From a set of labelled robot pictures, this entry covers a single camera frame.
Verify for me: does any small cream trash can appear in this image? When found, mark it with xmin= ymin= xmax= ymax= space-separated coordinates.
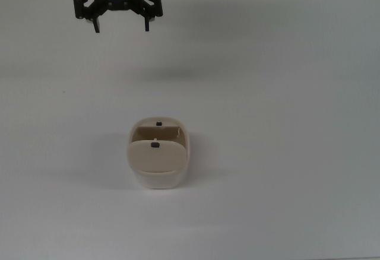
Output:
xmin=126 ymin=117 xmax=191 ymax=190

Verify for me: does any cream trash can lid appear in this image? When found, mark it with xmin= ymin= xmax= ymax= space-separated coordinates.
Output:
xmin=126 ymin=139 xmax=188 ymax=174

